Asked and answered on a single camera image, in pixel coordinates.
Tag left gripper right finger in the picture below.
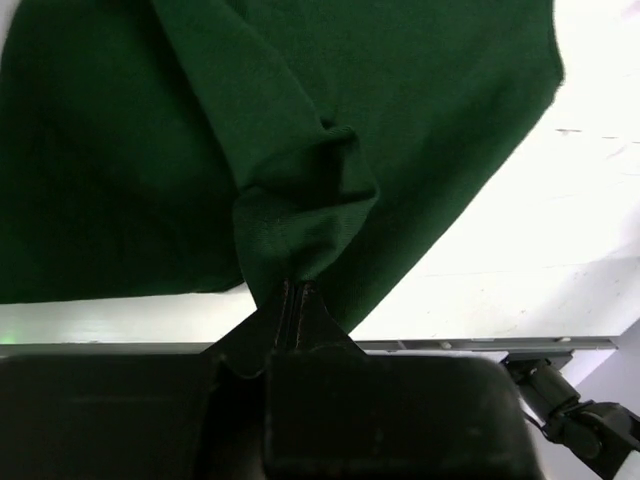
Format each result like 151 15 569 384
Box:
287 281 366 356

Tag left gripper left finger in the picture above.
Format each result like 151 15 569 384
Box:
202 280 293 378

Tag white green raglan t shirt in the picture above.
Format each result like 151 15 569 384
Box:
1 1 563 329

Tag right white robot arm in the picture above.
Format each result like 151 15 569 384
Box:
501 354 639 479

